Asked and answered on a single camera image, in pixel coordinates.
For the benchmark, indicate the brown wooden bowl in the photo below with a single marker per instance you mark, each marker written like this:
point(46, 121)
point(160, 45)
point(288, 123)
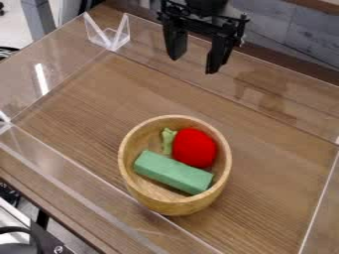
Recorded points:
point(157, 196)

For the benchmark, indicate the red plush ball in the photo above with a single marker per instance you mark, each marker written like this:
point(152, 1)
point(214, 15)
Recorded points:
point(194, 148)

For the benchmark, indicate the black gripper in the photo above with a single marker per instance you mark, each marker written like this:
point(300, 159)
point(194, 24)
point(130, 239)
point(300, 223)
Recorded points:
point(205, 17)

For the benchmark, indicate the grey table leg post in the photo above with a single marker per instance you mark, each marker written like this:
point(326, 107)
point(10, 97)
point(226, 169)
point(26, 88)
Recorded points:
point(39, 17)

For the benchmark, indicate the green rectangular block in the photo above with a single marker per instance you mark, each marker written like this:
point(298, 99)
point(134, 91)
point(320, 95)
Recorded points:
point(173, 173)

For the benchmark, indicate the small light green stick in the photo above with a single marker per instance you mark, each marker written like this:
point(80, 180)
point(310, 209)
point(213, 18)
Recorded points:
point(168, 140)

